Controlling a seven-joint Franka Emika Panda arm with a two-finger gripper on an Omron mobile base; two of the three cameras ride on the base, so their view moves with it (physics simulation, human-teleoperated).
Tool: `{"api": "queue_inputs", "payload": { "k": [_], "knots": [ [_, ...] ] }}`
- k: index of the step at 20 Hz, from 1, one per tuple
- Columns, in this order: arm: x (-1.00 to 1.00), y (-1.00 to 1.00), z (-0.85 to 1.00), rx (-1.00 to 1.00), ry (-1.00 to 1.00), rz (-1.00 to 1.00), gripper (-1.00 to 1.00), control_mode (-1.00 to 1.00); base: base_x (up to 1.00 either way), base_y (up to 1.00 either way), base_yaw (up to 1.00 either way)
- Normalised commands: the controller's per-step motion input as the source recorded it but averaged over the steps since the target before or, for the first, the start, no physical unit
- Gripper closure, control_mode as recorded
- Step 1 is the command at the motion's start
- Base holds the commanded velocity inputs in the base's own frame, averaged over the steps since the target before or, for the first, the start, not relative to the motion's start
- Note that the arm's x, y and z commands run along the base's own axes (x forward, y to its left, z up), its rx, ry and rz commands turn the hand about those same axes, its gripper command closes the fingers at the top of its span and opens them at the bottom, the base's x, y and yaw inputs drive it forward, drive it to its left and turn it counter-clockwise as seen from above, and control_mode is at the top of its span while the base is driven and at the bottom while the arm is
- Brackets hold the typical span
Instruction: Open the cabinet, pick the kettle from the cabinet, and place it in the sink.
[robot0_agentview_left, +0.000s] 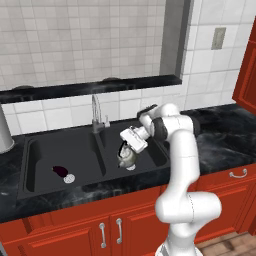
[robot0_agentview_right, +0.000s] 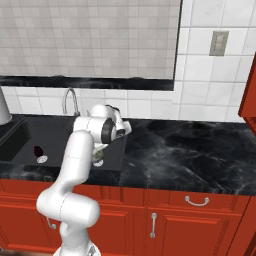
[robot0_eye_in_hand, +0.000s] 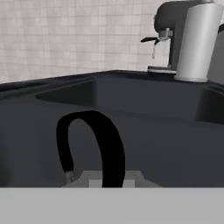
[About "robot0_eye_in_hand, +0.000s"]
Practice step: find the white paper towel roll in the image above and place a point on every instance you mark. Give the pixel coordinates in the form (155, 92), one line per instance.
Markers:
(197, 43)

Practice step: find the dark sink basin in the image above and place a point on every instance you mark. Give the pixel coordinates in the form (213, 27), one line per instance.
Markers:
(140, 93)

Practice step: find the grey coffee machine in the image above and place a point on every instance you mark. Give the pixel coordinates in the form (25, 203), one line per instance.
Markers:
(170, 17)

